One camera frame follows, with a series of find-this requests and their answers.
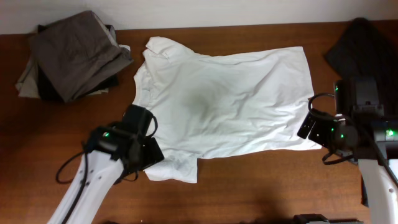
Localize folded beige garment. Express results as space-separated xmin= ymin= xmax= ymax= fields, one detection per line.
xmin=15 ymin=24 xmax=131 ymax=99

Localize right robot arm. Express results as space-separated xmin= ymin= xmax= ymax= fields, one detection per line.
xmin=297 ymin=78 xmax=397 ymax=223

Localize folded grey brown trousers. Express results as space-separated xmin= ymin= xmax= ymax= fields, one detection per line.
xmin=27 ymin=10 xmax=135 ymax=103

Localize white polo shirt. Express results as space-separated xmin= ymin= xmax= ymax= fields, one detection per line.
xmin=134 ymin=37 xmax=319 ymax=184

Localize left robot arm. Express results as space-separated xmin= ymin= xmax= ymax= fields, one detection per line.
xmin=49 ymin=124 xmax=164 ymax=224

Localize dark green black garment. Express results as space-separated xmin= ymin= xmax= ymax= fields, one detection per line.
xmin=325 ymin=18 xmax=397 ymax=113

